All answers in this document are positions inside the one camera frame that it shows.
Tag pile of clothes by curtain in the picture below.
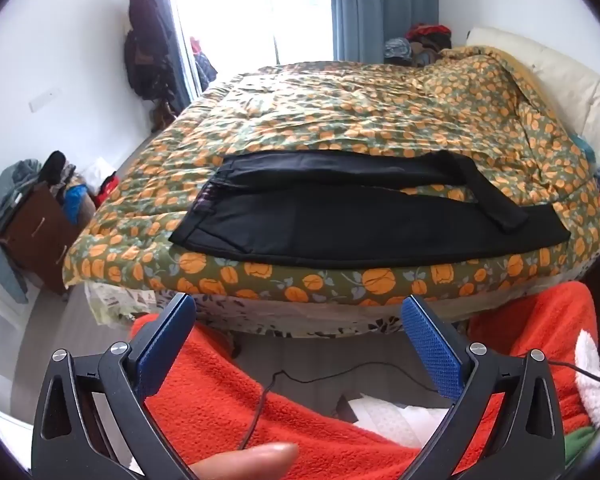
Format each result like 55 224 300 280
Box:
384 22 453 66

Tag red cloth item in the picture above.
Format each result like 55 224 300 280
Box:
95 172 121 208

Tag bright window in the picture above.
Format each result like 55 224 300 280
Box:
170 0 336 96

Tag patterned white bed base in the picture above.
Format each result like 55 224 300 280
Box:
87 260 600 337

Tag person's left hand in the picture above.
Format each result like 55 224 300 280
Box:
189 442 300 480

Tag printed plastic bag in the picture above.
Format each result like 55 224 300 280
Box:
87 282 156 326

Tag red fleece garment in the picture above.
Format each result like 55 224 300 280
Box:
130 280 600 480

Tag clothes hanging outside window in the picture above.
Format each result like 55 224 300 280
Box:
190 36 218 88

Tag black cable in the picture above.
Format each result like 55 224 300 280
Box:
237 359 600 451

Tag grey cloth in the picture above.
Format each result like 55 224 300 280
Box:
0 160 46 303

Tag blue curtain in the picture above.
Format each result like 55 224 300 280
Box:
328 0 440 63

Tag orange floral green blanket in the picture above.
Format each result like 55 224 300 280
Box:
62 46 600 308

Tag white plastic bag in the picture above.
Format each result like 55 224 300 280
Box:
82 157 113 193

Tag black pants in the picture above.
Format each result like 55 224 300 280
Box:
169 150 571 268

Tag blue bag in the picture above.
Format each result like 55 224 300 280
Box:
62 185 93 223

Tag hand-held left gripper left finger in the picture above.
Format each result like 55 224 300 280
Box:
31 291 197 480

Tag white foam sheet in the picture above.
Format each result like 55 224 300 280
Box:
332 394 453 448

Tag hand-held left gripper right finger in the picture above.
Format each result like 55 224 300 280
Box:
401 296 566 480

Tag teal cloth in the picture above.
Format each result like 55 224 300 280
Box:
572 132 597 157

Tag cream pillow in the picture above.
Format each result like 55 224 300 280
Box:
466 27 600 161

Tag brown wooden nightstand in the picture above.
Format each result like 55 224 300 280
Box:
0 182 83 296

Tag dark hanging coat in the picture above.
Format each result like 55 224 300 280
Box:
124 0 178 133

